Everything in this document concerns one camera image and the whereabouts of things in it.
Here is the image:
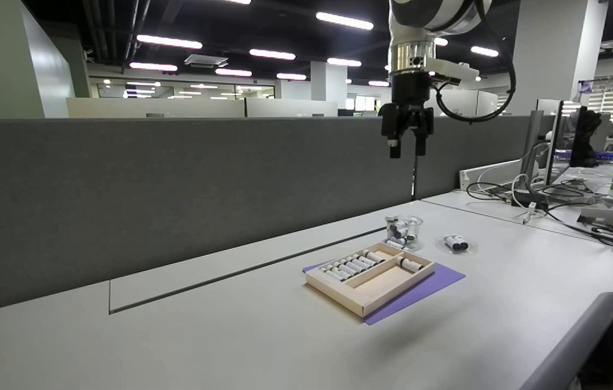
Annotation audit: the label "grey desk partition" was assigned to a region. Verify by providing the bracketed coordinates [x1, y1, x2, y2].
[0, 115, 539, 319]

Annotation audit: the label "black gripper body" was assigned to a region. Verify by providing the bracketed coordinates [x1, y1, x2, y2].
[379, 67, 438, 144]

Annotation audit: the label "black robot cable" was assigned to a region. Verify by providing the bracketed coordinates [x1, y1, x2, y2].
[431, 62, 519, 125]

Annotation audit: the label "long ceiling light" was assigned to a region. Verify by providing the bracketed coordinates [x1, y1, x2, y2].
[314, 9, 376, 33]
[134, 33, 206, 53]
[247, 46, 298, 62]
[128, 61, 179, 73]

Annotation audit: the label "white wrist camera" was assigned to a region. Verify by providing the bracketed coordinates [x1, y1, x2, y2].
[427, 59, 483, 84]

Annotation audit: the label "purple mat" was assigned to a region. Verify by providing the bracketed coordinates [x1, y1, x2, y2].
[300, 258, 467, 328]

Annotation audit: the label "silver monitor stand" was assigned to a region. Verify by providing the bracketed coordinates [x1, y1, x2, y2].
[519, 98, 566, 190]

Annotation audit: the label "tangled desk cables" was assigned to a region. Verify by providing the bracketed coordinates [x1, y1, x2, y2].
[462, 170, 611, 225]

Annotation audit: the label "white box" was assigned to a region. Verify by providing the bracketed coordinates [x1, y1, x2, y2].
[456, 158, 525, 192]

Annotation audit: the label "white office partition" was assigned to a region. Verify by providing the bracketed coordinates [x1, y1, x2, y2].
[65, 96, 339, 122]

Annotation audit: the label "light wooden tray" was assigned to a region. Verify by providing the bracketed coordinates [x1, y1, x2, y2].
[303, 240, 438, 321]

